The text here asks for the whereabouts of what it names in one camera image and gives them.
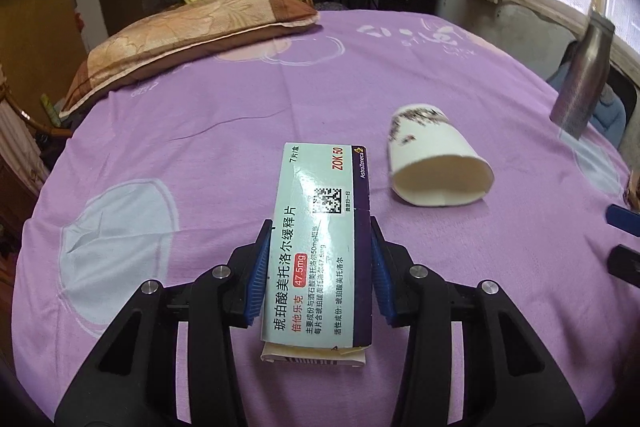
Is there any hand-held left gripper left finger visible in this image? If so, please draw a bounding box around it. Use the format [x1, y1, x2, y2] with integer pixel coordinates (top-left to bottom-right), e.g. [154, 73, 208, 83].
[52, 218, 275, 427]

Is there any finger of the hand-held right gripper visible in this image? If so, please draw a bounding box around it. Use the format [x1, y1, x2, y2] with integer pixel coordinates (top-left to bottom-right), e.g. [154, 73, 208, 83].
[606, 245, 640, 279]
[605, 204, 640, 238]

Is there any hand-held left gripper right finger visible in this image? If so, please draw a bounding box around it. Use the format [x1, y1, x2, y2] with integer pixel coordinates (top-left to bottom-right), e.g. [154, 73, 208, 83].
[369, 216, 586, 427]

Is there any long cardboard medicine box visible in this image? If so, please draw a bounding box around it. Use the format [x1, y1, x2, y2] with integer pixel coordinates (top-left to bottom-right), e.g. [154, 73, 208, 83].
[259, 142, 373, 368]

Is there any floral paper cup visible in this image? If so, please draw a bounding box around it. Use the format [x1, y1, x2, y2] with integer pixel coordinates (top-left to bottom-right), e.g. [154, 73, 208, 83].
[387, 103, 495, 206]

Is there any black chair with blue cushion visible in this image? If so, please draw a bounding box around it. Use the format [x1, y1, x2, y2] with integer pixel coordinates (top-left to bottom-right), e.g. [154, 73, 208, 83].
[547, 42, 640, 148]

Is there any metal bottle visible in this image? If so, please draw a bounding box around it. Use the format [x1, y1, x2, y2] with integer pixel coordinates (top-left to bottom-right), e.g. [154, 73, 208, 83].
[550, 9, 616, 140]

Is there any brown floral pillow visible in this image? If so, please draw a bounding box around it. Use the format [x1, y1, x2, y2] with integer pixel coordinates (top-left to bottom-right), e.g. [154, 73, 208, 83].
[59, 0, 320, 118]

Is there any pink floral curtain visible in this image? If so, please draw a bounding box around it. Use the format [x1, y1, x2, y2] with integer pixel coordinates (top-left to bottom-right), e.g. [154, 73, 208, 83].
[0, 97, 51, 188]

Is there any wooden armchair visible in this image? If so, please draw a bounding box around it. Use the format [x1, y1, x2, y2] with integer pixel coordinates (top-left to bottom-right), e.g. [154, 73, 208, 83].
[0, 77, 73, 142]

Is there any light wooden door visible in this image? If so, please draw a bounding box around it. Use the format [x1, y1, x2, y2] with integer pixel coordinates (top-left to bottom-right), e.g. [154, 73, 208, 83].
[0, 0, 88, 118]

